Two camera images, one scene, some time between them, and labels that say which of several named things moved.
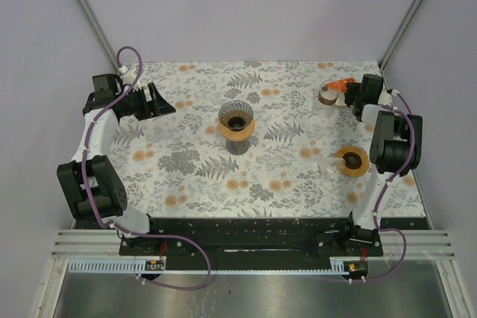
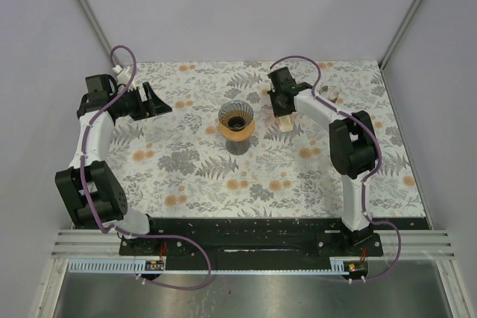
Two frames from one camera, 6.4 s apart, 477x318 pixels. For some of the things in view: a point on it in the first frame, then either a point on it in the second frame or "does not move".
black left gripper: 158,106 does not move
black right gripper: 352,88 → 276,112
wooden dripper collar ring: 238,135 does not move
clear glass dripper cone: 236,115 does not move
